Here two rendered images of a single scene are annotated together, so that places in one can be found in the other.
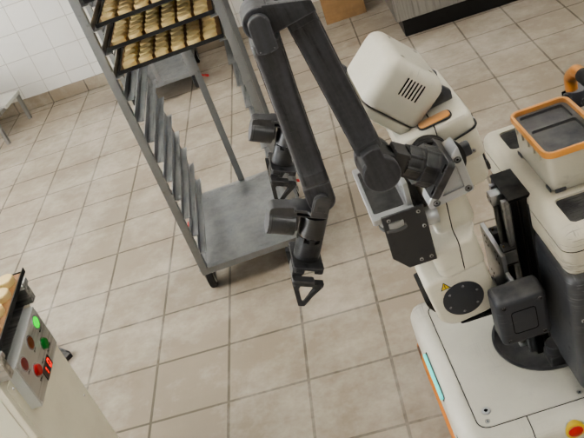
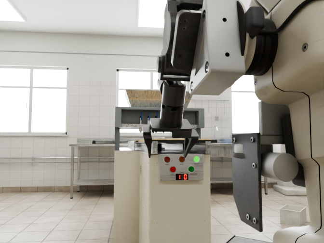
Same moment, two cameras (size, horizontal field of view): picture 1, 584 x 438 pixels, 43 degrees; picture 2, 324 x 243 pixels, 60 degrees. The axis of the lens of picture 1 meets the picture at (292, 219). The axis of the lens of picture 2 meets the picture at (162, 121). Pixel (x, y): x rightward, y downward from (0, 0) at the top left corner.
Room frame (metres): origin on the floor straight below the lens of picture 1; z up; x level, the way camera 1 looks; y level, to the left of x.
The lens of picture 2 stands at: (1.12, -0.70, 0.90)
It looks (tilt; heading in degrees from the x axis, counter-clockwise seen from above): 4 degrees up; 76
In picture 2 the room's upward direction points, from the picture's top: straight up
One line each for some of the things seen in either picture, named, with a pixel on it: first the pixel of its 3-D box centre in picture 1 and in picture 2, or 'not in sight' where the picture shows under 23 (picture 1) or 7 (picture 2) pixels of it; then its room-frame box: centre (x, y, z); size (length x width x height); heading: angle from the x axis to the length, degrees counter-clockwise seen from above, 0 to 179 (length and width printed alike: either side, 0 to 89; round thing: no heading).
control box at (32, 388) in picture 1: (32, 355); (181, 167); (1.59, 0.75, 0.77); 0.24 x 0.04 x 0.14; 175
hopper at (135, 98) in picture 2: not in sight; (157, 101); (1.67, 1.62, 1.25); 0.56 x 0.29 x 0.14; 175
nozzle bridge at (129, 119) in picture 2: not in sight; (157, 129); (1.67, 1.62, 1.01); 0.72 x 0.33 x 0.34; 175
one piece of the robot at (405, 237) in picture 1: (397, 199); (312, 161); (1.51, -0.26, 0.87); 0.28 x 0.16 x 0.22; 176
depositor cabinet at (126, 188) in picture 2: not in sight; (151, 190); (1.71, 2.09, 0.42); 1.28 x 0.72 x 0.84; 85
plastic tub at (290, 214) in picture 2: not in sight; (293, 214); (3.37, 2.11, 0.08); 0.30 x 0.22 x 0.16; 37
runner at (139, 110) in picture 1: (141, 86); not in sight; (2.93, 0.37, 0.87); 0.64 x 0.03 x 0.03; 177
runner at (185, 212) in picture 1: (183, 177); not in sight; (2.93, 0.37, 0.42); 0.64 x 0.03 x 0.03; 177
